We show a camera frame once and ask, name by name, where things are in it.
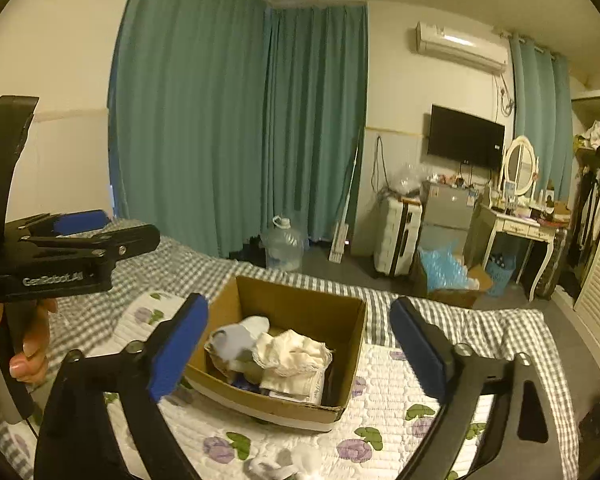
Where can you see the black wall television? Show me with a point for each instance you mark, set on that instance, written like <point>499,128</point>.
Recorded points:
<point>465,135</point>

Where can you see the blue plastic bags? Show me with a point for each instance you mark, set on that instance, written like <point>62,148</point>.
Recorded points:
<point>442,270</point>

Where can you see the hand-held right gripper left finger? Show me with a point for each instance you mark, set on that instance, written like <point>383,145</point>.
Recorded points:
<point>180,350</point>

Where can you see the blue plastic basket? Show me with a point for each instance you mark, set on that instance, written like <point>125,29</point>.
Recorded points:
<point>500,272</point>

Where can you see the white air conditioner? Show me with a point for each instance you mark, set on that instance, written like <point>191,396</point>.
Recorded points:
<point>460,47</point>

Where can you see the white dressing table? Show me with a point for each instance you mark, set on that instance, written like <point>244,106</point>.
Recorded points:
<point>515,225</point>

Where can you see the small white sock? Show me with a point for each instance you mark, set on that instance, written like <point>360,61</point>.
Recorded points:
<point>270,470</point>
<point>305,457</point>

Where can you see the pale blue sock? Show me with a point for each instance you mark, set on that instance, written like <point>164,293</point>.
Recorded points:
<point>230,342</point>

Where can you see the white flat mop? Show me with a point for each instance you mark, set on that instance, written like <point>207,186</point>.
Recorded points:
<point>339,242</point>

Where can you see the grey small fridge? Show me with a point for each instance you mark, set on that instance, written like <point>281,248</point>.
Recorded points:
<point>447,210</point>

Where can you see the white oval mirror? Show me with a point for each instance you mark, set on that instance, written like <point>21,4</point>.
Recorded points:
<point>519,162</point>

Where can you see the cream lace cloth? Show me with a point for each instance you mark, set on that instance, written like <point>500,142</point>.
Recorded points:
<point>290,355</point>

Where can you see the brown cardboard floor box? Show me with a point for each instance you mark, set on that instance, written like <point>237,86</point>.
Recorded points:
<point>457,297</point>

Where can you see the group of cosmetics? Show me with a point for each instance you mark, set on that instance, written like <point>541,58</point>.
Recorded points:
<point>540,210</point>

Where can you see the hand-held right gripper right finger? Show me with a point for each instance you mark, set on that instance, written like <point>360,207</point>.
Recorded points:
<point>420,352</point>

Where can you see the clear plastic bag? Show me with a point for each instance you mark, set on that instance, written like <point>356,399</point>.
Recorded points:
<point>405,180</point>

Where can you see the hanging dark clothes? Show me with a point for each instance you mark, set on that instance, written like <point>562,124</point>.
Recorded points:
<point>587,220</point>

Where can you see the floral quilted mat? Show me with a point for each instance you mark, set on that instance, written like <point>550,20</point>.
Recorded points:
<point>380,400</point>

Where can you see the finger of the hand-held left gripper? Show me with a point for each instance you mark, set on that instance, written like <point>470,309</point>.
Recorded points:
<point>125,241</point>
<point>80,221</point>

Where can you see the white suitcase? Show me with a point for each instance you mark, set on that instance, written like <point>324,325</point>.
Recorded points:
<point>392,235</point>

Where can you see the wide teal curtain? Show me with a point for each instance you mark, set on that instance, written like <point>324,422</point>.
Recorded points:
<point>190,110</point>

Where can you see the crumpled white clothes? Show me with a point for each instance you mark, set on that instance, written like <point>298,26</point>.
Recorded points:
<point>595,135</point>

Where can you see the white packet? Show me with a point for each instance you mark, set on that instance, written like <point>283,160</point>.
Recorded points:
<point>305,388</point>

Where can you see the person's left hand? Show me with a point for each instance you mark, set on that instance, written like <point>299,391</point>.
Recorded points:
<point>35,355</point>

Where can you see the clear water jug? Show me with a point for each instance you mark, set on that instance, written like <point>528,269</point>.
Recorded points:
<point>280,247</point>

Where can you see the light blue curtain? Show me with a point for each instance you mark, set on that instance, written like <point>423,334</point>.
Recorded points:
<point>540,110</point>

